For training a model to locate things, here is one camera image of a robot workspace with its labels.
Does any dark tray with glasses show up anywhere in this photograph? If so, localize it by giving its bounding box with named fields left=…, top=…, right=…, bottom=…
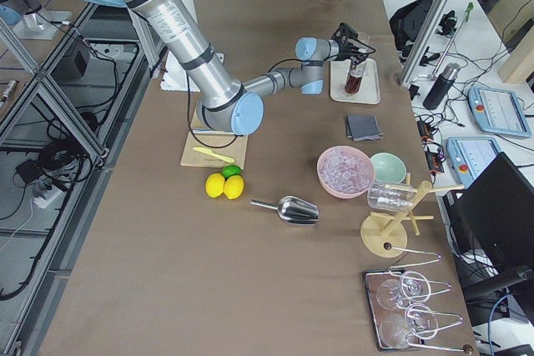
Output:
left=362, top=268, right=412, bottom=352

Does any green bowl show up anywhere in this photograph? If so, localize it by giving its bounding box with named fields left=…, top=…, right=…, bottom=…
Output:
left=370, top=153, right=407, bottom=183

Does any steel ice scoop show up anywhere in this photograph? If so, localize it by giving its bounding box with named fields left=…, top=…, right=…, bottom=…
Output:
left=249, top=196, right=320, bottom=226

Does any glass mug on stand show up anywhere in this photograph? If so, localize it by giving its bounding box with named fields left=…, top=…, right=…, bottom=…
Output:
left=367, top=182, right=416, bottom=212

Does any bamboo cutting board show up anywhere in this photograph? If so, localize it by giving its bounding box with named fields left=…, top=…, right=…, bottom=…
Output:
left=180, top=129, right=248, bottom=168

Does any aluminium frame post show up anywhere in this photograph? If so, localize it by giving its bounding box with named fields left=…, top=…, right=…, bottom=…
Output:
left=398, top=0, right=449, bottom=89

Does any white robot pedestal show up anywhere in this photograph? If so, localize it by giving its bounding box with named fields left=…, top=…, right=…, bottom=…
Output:
left=161, top=0, right=199, bottom=92

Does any yellow plastic knife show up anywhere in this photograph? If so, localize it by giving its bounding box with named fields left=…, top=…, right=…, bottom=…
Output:
left=193, top=147, right=235, bottom=164

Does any wine glass on tray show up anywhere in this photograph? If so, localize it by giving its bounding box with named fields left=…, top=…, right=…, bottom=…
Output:
left=355, top=32, right=374, bottom=60

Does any wooden cup tree stand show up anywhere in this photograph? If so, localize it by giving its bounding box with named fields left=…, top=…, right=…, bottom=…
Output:
left=360, top=181, right=464, bottom=258

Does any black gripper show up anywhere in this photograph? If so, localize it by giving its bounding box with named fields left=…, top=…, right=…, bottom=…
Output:
left=340, top=39, right=367, bottom=63

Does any black thermos bottle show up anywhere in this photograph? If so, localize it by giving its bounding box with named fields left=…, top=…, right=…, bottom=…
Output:
left=422, top=63, right=461, bottom=110

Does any yellow lemon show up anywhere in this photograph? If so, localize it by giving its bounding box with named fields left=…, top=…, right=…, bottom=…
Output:
left=224, top=175, right=244, bottom=200
left=204, top=173, right=225, bottom=198

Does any green lime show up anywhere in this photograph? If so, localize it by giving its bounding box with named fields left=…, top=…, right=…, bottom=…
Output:
left=221, top=164, right=241, bottom=179

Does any wire glass holder rack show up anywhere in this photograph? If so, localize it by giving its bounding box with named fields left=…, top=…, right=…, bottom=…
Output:
left=386, top=263, right=473, bottom=355

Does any grey folded cloth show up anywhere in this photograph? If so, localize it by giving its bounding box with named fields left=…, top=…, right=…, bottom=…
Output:
left=345, top=114, right=383, bottom=141

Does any blue teach pendant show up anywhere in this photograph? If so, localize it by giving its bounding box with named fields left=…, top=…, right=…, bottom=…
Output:
left=468, top=87, right=532, bottom=138
left=446, top=136, right=501, bottom=188

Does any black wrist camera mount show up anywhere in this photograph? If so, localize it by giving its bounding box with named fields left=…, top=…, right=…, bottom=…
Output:
left=331, top=23, right=357, bottom=61

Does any cream serving tray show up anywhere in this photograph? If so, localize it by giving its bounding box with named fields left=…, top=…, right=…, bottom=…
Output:
left=330, top=58, right=380, bottom=104

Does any black monitor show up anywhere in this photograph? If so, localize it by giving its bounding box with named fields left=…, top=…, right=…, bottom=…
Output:
left=452, top=153, right=533, bottom=268

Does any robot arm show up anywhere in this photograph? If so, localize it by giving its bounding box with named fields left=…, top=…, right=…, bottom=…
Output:
left=1, top=0, right=72, bottom=40
left=84, top=0, right=368, bottom=135

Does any pink bowl with ice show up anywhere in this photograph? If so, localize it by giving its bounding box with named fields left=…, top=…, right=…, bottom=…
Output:
left=316, top=146, right=375, bottom=199

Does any upturned wine glass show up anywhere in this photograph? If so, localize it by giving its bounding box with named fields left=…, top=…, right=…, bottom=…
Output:
left=378, top=303, right=438, bottom=349
left=376, top=271, right=431, bottom=310

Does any tea bottle white cap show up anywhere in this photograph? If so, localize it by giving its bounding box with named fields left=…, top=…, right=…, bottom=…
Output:
left=344, top=60, right=365, bottom=95

